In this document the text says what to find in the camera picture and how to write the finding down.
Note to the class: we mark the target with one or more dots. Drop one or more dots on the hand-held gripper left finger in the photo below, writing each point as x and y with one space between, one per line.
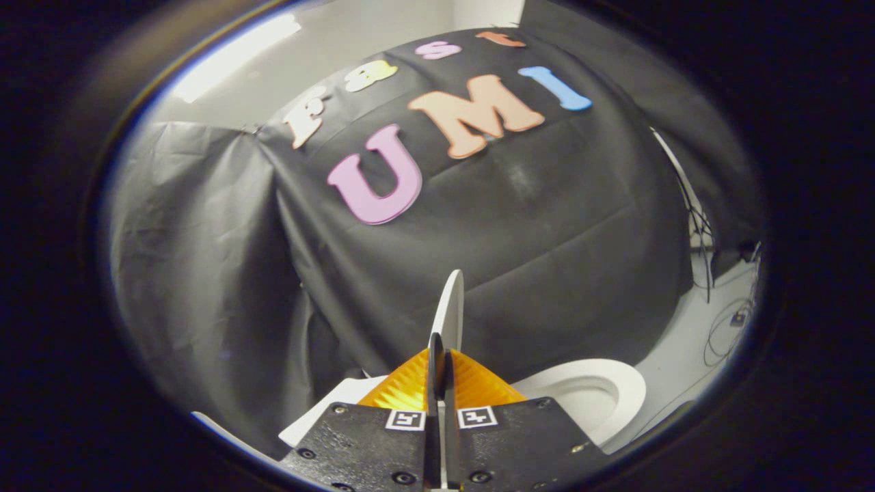
369 444

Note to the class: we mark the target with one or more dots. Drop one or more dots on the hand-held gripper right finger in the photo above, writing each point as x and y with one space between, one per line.
519 444

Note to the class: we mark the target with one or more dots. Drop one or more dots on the white toilet lid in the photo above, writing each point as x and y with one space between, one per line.
451 307

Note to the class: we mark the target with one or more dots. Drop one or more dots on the white toilet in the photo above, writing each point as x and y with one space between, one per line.
588 389

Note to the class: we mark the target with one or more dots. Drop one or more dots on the black backdrop cloth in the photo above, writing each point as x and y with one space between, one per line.
519 239
670 89
198 260

